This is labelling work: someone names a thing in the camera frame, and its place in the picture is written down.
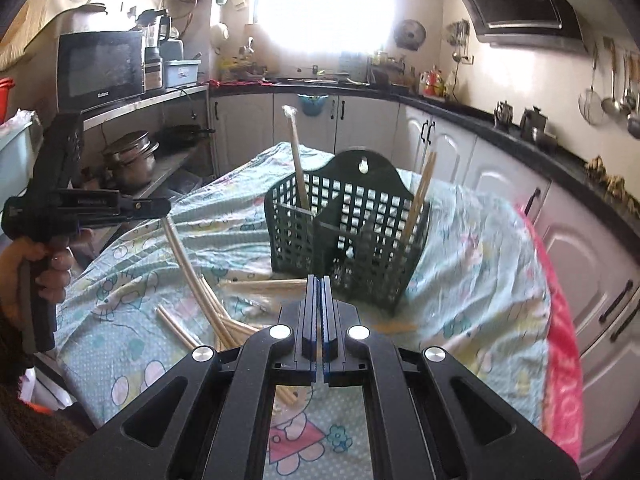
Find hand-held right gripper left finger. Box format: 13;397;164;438
55;275;321;480

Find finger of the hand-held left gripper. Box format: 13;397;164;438
119;198;173;222

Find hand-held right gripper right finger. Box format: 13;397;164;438
320;275;584;480

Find pile of wooden chopsticks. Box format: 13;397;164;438
155;274;420;418

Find dark green plastic basket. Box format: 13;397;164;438
263;149;432;317

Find plastic-wrapped wooden chopstick pair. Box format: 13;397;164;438
281;105;314;211

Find person's left hand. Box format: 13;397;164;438
0;227;96;333

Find stack of metal pots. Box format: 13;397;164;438
102;130;161;189

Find light blue storage box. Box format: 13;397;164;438
0;109;45;171

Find black frying pan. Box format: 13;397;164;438
152;124;216;150

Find metal shelf rack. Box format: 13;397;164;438
80;83;214;241

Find red bucket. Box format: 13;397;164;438
0;77;16;124

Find light blue cartoon-print cloth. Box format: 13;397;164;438
52;141;553;480

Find black blender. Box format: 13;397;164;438
136;9;174;92

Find grey-blue plastic box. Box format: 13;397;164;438
162;59;202;89

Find black microwave oven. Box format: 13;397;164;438
56;30;147;114

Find blue hanging bin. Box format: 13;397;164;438
296;93;327;118

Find dish rack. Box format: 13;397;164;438
367;54;407;87

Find red condiment bottles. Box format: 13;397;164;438
422;67;447;97

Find white kitchen cabinets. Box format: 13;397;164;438
209;91;640;461

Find metal kettle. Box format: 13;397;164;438
494;100;516;130

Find bright window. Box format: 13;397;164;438
252;0;396;56

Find metal pot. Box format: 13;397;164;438
519;105;559;151

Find ginger roots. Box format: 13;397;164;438
585;155;629;199

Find hanging utensil rack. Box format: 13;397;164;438
446;19;475;65

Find metal mesh strainer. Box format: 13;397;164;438
578;42;607;126

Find metal ladle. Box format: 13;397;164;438
600;37;625;116
620;52;640;140

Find black range hood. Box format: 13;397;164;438
427;0;609;55

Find round wall fan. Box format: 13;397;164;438
393;19;427;52

